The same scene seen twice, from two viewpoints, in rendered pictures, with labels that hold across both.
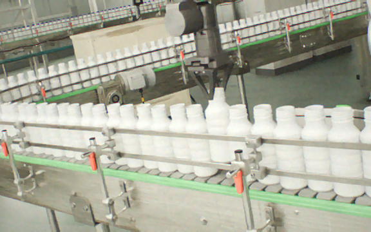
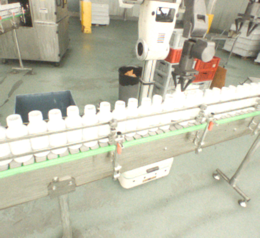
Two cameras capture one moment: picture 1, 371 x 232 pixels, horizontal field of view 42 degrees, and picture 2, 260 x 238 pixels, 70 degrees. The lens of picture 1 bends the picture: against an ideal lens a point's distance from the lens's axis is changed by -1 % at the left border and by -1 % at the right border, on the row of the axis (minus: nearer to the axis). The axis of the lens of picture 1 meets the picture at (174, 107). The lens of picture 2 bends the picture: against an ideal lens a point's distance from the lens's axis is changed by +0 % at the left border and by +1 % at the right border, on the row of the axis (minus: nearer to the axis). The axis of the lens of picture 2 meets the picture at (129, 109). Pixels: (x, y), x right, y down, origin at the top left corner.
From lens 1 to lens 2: 124 cm
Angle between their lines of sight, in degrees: 68
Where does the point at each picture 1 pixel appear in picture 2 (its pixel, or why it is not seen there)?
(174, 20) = (209, 52)
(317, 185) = not seen: hidden behind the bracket
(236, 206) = (185, 136)
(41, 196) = not seen: outside the picture
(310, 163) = (213, 110)
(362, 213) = (226, 121)
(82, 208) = (64, 185)
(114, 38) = not seen: outside the picture
